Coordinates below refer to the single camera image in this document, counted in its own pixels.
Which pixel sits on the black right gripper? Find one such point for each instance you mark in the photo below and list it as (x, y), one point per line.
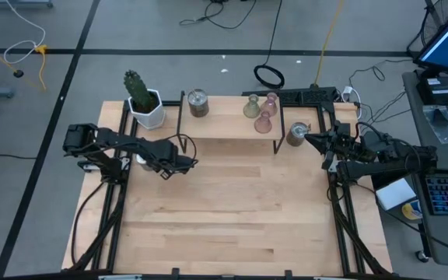
(342, 142)

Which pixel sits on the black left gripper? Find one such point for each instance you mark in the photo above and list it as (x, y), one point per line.
(175, 164)

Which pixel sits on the brown tin can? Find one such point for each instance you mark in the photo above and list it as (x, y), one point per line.
(296, 136)

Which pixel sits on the pink glass candle stick holder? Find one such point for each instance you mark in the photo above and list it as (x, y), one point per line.
(269, 107)
(263, 125)

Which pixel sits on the glass candle jar orange label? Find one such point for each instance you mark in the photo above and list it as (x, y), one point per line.
(198, 107)

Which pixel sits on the green glass candle stick holder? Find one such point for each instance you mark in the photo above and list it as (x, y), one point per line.
(251, 110)

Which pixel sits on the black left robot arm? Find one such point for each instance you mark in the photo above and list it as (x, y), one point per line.
(111, 140)

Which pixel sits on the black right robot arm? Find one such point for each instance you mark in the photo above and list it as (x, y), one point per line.
(383, 167)

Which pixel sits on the white power adapter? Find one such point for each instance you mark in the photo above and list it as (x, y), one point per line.
(347, 91)

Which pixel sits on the white hexagonal plant pot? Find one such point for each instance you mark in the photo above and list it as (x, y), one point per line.
(152, 118)

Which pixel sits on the green cactus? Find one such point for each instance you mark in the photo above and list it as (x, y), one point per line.
(136, 91)

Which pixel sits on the white box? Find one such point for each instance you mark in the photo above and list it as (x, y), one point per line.
(395, 194)

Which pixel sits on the clear plastic bag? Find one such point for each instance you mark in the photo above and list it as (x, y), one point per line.
(443, 124)

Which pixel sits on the black mini computer box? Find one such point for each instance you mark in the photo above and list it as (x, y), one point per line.
(438, 91)

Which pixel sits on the black desk caster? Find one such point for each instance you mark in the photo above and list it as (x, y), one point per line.
(422, 256)

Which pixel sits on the black floor fan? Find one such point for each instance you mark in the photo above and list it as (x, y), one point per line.
(432, 23)

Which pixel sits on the black round floor plug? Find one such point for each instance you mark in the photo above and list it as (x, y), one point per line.
(18, 73)

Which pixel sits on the black aluminium table frame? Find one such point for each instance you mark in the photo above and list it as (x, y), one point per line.
(320, 114)

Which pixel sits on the wooden shelf riser black frame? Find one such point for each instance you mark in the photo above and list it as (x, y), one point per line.
(224, 124)

